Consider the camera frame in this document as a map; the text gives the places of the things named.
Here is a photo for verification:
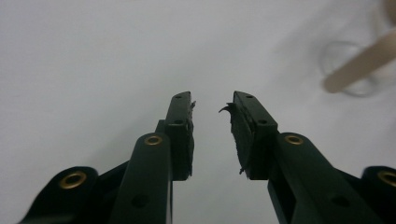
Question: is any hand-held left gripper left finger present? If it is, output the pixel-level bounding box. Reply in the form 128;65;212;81
108;91;196;224

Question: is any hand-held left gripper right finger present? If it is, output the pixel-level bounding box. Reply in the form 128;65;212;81
219;91;385;224

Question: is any clear glass container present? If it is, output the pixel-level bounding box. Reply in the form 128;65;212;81
320;40;382;98

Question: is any wooden stick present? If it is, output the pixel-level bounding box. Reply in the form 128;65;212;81
322;28;396;94

